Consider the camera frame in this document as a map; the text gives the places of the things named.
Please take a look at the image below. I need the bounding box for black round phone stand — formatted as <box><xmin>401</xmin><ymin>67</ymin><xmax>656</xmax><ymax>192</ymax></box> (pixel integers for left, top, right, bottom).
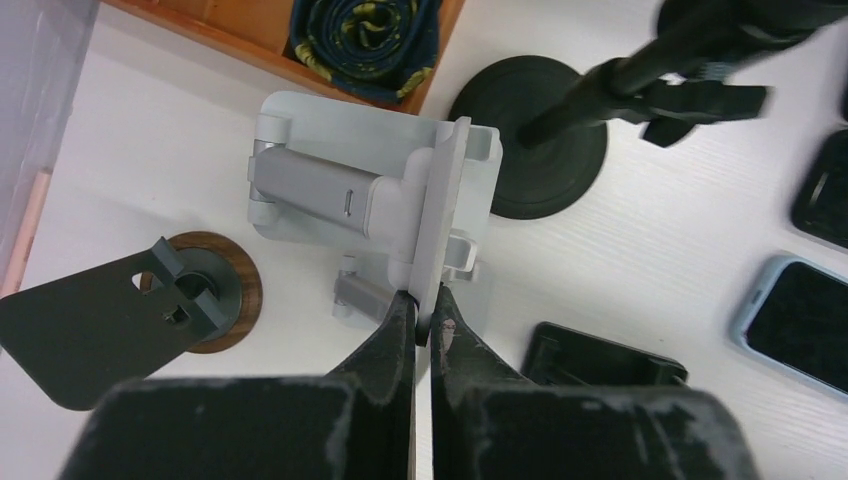
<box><xmin>449</xmin><ymin>1</ymin><xmax>847</xmax><ymax>220</ymax></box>

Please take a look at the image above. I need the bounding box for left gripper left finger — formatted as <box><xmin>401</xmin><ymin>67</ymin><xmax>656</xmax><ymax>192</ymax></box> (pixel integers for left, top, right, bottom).
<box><xmin>61</xmin><ymin>292</ymin><xmax>416</xmax><ymax>479</ymax></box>

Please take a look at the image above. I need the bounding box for small black folding stand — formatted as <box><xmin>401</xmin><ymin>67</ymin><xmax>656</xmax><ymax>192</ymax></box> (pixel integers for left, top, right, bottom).
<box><xmin>520</xmin><ymin>322</ymin><xmax>688</xmax><ymax>387</ymax></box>

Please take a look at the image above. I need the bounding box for white folding phone stand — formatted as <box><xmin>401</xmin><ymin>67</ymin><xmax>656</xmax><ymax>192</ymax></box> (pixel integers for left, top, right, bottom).
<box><xmin>333</xmin><ymin>252</ymin><xmax>495</xmax><ymax>335</ymax></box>

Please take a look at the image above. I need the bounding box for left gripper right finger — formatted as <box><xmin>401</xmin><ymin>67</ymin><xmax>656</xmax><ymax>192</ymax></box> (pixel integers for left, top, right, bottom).
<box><xmin>430</xmin><ymin>287</ymin><xmax>760</xmax><ymax>479</ymax></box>

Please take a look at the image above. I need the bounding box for brown base phone stand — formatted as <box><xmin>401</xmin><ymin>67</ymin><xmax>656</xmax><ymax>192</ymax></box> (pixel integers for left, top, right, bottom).
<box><xmin>1</xmin><ymin>231</ymin><xmax>263</xmax><ymax>411</ymax></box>

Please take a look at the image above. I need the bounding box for orange compartment tray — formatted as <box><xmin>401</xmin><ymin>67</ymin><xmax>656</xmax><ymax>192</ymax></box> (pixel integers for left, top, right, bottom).
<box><xmin>113</xmin><ymin>1</ymin><xmax>464</xmax><ymax>114</ymax></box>

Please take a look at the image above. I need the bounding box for blue case phone on table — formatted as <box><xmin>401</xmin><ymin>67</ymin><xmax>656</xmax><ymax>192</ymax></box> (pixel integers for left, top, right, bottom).
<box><xmin>727</xmin><ymin>254</ymin><xmax>847</xmax><ymax>403</ymax></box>

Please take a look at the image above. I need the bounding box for black phone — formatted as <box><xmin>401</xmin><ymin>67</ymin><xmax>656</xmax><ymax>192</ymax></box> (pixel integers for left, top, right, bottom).
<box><xmin>790</xmin><ymin>129</ymin><xmax>847</xmax><ymax>249</ymax></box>

